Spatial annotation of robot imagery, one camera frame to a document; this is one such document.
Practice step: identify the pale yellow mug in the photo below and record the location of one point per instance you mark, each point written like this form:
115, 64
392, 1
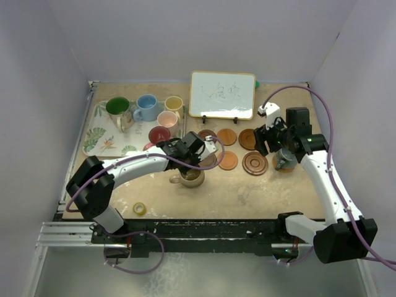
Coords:
175, 104

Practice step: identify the tan stoneware mug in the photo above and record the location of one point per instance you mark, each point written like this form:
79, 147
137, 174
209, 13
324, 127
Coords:
191, 179

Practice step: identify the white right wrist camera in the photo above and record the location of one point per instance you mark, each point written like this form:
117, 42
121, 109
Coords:
271, 112

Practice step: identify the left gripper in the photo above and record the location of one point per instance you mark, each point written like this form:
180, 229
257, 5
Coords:
197, 159

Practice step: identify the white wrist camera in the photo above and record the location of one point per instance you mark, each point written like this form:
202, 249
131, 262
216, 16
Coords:
210, 147
271, 112

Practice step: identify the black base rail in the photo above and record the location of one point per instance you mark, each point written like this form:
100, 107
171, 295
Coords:
143, 251

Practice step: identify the pink mug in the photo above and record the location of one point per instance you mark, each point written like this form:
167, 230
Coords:
169, 120

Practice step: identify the yellow tape roll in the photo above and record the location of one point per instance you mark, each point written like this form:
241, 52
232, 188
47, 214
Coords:
139, 209

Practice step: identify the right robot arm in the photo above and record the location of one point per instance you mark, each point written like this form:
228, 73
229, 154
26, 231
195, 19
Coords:
340, 236

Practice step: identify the aluminium frame rail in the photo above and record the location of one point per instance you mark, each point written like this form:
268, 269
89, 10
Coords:
62, 233

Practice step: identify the red floral mug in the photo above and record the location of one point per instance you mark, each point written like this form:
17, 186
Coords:
156, 135

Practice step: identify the ringed brown wood coaster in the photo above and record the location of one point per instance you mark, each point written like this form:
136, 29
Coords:
255, 164

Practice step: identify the light blue mug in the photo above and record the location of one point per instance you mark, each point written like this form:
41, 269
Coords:
147, 108

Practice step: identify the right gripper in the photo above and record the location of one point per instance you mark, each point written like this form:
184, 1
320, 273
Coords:
262, 135

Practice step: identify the floral serving tray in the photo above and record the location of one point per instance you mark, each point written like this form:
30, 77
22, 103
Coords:
103, 138

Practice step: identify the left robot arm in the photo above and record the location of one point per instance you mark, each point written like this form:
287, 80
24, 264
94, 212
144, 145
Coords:
92, 185

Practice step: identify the grey stoneware cup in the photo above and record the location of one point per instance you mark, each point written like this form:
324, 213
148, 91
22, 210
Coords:
285, 152

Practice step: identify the green interior mug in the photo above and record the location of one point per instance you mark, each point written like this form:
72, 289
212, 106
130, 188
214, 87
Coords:
120, 112

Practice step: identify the dark walnut coaster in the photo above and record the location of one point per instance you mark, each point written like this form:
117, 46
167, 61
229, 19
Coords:
208, 162
203, 134

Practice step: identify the yellow-framed whiteboard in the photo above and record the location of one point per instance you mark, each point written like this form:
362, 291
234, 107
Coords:
222, 95

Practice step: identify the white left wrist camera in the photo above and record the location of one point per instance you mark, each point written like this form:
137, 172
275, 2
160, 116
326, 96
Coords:
210, 147

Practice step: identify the light wood coaster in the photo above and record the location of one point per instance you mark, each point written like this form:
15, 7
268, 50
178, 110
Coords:
229, 161
227, 136

